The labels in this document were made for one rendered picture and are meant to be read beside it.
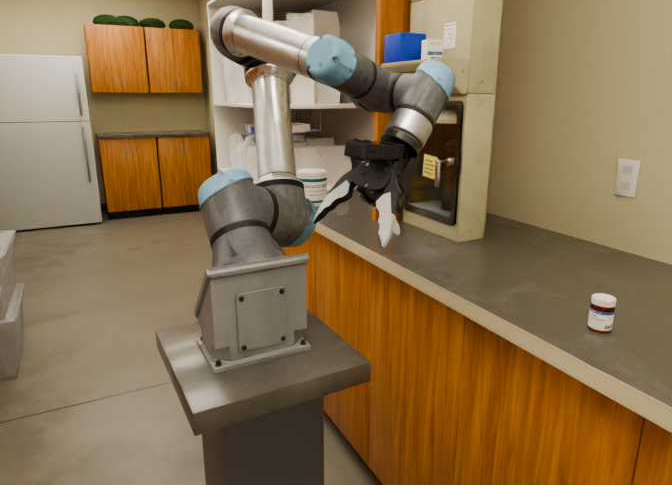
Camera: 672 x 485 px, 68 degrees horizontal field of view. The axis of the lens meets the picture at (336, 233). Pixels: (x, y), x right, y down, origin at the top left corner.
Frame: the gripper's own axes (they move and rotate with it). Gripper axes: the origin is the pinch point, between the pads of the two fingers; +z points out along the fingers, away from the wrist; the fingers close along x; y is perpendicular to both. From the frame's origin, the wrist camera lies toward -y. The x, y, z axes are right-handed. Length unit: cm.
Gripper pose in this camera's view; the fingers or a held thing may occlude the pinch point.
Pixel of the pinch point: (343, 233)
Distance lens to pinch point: 82.9
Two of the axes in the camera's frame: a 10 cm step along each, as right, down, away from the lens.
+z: -4.7, 8.6, -1.9
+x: -7.5, -2.8, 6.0
